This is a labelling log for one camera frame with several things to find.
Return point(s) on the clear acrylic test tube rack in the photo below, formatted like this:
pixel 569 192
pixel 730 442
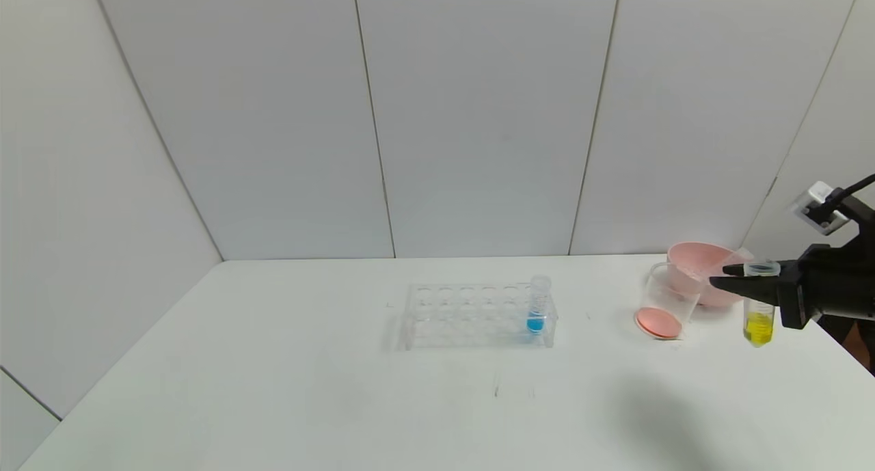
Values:
pixel 472 320

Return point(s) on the white grey wrist camera box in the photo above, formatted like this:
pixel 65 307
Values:
pixel 817 204

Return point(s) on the yellow pigment test tube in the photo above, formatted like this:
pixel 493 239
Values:
pixel 759 327

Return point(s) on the red pigment test tube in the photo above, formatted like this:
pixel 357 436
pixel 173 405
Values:
pixel 744 255

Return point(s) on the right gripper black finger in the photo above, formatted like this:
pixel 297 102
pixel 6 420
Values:
pixel 735 270
pixel 752 288

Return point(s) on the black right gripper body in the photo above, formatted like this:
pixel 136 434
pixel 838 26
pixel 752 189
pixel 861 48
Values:
pixel 793 295

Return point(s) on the blue pigment test tube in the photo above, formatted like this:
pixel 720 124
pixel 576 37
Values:
pixel 535 324

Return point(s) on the clear glass beaker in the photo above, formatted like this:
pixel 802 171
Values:
pixel 660 320

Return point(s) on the dark brown background object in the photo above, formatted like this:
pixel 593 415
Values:
pixel 858 344

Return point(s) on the pink bowl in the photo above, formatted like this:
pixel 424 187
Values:
pixel 697 262

